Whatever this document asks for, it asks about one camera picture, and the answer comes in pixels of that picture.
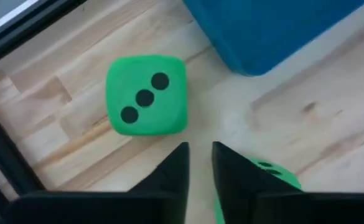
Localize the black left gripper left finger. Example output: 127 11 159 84
3 141 190 224

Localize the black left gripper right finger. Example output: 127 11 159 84
212 141 364 224

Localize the green foam die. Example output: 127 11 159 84
105 55 189 137
214 157 303 224

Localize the blue plastic bin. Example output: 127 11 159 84
181 0 364 77

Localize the black aluminium table frame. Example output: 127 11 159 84
0 0 88 224

